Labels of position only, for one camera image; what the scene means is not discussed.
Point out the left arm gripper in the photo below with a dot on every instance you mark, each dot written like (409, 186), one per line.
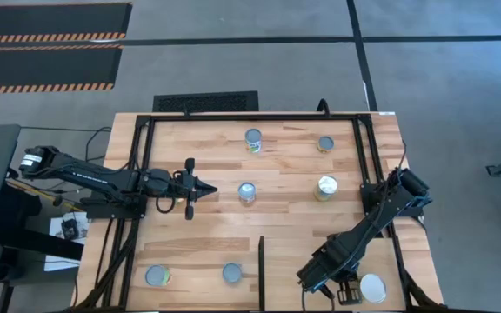
(183, 187)

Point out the black metal table frame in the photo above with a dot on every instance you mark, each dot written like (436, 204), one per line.
(255, 117)

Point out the yellow strip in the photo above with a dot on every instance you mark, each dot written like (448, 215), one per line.
(37, 194)

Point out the wide can green yellow label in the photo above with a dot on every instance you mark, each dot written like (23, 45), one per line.
(157, 275)

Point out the black equipment stand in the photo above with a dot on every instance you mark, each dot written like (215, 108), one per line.
(20, 230)

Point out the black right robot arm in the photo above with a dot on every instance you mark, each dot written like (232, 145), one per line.
(376, 217)

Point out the diced tomato tin can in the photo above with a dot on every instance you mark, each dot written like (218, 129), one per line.
(247, 191)

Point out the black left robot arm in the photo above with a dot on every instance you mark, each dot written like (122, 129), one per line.
(85, 174)

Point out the tin can with white lid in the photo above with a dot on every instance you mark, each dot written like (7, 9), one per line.
(372, 288)

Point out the teal tuna can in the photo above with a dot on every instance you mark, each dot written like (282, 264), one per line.
(232, 273)

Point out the white green label tin can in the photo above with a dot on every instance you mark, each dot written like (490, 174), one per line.
(253, 137)

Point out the white paper sheet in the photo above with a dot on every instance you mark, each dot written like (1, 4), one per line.
(61, 263)

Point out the tall yellow label can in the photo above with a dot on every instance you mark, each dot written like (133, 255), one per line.
(326, 186)

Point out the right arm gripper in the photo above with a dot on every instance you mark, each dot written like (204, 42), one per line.
(326, 269)

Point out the black perforated floor panel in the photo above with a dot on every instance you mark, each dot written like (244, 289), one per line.
(205, 102)

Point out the black hazard striped floor mat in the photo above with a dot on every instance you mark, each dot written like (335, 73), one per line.
(50, 19)
(42, 65)

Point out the small black device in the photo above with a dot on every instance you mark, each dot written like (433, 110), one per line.
(70, 229)

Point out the orange label tin can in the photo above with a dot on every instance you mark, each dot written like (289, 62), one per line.
(325, 143)

